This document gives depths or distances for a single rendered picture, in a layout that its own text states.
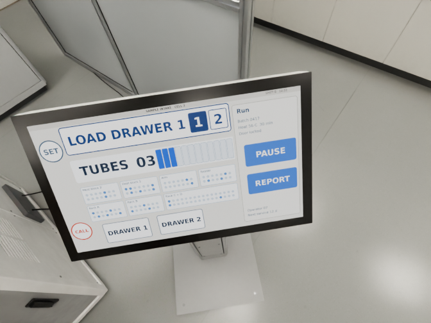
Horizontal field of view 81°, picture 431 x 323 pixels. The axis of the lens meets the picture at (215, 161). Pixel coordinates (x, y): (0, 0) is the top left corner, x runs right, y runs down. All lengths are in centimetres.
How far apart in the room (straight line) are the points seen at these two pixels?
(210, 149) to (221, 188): 8
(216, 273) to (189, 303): 20
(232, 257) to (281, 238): 31
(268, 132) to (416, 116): 194
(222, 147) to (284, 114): 13
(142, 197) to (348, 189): 147
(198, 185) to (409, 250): 149
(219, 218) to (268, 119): 22
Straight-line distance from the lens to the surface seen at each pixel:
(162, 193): 51
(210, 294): 148
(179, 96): 45
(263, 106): 47
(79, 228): 59
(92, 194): 54
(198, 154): 47
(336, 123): 205
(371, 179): 189
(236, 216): 53
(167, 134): 46
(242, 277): 148
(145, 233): 56
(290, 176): 52
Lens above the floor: 151
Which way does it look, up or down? 60 degrees down
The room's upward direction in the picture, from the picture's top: 7 degrees counter-clockwise
